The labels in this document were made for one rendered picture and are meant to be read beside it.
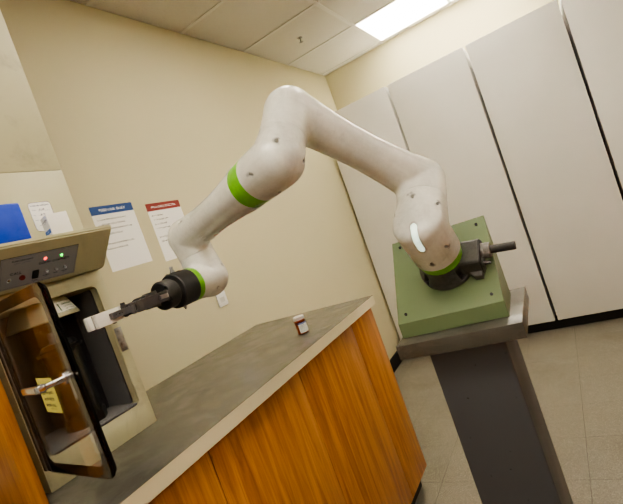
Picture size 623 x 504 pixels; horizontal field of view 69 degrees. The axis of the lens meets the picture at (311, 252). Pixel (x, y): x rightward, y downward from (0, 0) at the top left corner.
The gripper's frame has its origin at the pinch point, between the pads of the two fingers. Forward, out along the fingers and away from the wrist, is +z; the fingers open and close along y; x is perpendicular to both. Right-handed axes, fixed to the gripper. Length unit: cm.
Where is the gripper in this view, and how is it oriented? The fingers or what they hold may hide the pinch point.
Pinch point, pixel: (103, 319)
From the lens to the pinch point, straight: 109.4
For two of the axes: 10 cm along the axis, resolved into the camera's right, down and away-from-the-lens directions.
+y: 8.2, -2.7, -5.1
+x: 3.4, 9.4, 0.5
